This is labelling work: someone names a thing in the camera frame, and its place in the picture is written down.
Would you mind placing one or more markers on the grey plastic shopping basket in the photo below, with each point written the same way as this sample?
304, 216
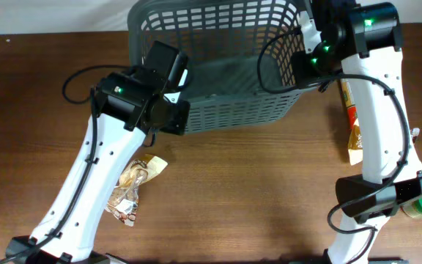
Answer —
239, 52

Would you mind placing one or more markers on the long pasta package red ends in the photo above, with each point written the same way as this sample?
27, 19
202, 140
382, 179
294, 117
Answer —
349, 102

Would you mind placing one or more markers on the snack bag beige brown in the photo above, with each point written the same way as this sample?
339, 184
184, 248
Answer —
355, 147
123, 202

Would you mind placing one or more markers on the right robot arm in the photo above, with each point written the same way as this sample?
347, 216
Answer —
345, 40

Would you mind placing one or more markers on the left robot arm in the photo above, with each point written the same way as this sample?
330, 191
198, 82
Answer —
126, 106

